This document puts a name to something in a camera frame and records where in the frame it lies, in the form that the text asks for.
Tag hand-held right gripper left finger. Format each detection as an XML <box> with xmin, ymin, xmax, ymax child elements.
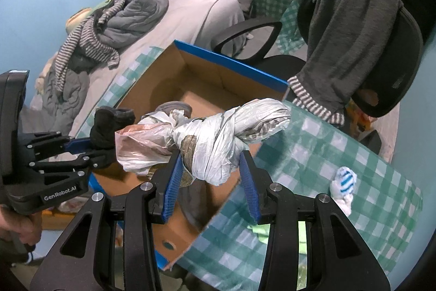
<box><xmin>30</xmin><ymin>151</ymin><xmax>185</xmax><ymax>291</ymax></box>

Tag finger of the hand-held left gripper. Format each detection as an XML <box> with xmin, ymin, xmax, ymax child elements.
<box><xmin>20</xmin><ymin>131</ymin><xmax>100</xmax><ymax>159</ymax></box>
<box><xmin>29</xmin><ymin>149</ymin><xmax>116</xmax><ymax>181</ymax></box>

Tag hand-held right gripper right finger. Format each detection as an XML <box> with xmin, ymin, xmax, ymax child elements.
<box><xmin>239</xmin><ymin>151</ymin><xmax>391</xmax><ymax>291</ymax></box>

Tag black sock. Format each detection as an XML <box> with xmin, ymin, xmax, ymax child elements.
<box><xmin>89</xmin><ymin>107</ymin><xmax>137</xmax><ymax>169</ymax></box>

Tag knotted white plastic bag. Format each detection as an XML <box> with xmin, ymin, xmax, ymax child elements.
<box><xmin>114</xmin><ymin>98</ymin><xmax>293</xmax><ymax>188</ymax></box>

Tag brown long sock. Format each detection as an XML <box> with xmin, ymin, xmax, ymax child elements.
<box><xmin>143</xmin><ymin>101</ymin><xmax>223</xmax><ymax>234</ymax></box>

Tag blue cardboard box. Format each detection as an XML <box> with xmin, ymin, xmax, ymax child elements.
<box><xmin>90</xmin><ymin>40</ymin><xmax>289</xmax><ymax>272</ymax></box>

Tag person's left hand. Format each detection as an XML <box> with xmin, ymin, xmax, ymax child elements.
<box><xmin>0</xmin><ymin>204</ymin><xmax>43</xmax><ymax>246</ymax></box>

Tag light green cloth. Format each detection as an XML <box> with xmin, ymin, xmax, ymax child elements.
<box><xmin>247</xmin><ymin>221</ymin><xmax>309</xmax><ymax>256</ymax></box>

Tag green checkered tablecloth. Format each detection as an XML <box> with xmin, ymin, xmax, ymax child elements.
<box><xmin>73</xmin><ymin>46</ymin><xmax>425</xmax><ymax>291</ymax></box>

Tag white blue-striped sock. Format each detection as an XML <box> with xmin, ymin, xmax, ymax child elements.
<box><xmin>329</xmin><ymin>166</ymin><xmax>358</xmax><ymax>215</ymax></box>

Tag grey white striped garment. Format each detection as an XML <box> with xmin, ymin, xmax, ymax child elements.
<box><xmin>54</xmin><ymin>0</ymin><xmax>127</xmax><ymax>93</ymax></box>

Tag yellow green plush pillow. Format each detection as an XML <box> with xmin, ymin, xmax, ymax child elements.
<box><xmin>65</xmin><ymin>0</ymin><xmax>114</xmax><ymax>37</ymax></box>

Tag orange plastic bag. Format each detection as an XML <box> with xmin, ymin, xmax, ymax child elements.
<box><xmin>347</xmin><ymin>97</ymin><xmax>379</xmax><ymax>132</ymax></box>

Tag grey puffy jacket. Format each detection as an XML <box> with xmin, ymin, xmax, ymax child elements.
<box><xmin>92</xmin><ymin>0</ymin><xmax>169</xmax><ymax>52</ymax></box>

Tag bed with white sheet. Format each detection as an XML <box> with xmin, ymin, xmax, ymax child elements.
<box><xmin>20</xmin><ymin>0</ymin><xmax>246</xmax><ymax>139</ymax></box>

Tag dark grey cushion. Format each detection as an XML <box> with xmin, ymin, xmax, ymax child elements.
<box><xmin>232</xmin><ymin>0</ymin><xmax>255</xmax><ymax>19</ymax></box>

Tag dark grey sweater on chair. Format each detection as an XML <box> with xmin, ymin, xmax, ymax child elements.
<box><xmin>288</xmin><ymin>0</ymin><xmax>401</xmax><ymax>127</ymax></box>

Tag black office chair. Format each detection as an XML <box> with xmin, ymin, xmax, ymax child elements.
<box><xmin>213</xmin><ymin>0</ymin><xmax>425</xmax><ymax>149</ymax></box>

